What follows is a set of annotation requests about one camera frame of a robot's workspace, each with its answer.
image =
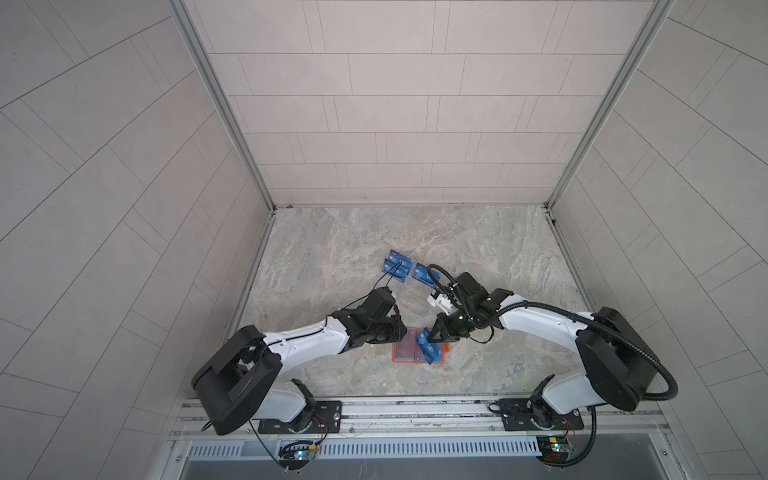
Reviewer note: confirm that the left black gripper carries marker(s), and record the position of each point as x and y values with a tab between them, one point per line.
397	333

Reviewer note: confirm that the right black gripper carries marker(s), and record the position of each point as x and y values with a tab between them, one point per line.
444	333

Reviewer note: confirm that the orange card holder wallet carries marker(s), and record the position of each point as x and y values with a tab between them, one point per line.
407	351

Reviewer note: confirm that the blue VIP card carried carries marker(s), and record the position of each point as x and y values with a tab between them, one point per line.
431	352

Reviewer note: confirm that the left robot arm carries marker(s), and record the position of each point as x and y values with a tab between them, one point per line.
248	377

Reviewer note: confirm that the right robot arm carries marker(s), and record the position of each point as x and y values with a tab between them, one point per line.
615	368

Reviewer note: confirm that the right clear card display stand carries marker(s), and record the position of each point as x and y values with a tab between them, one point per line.
416	301

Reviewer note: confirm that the left circuit board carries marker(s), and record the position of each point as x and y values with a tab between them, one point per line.
296	455

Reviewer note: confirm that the circuit board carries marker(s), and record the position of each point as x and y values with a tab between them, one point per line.
296	455
554	449

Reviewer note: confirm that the right circuit board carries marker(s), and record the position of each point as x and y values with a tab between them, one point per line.
554	449

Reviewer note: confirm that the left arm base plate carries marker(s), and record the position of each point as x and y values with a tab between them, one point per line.
320	418

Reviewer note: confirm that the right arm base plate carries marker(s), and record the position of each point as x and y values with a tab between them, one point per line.
521	414

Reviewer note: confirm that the aluminium mounting rail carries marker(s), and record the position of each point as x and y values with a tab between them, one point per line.
415	416

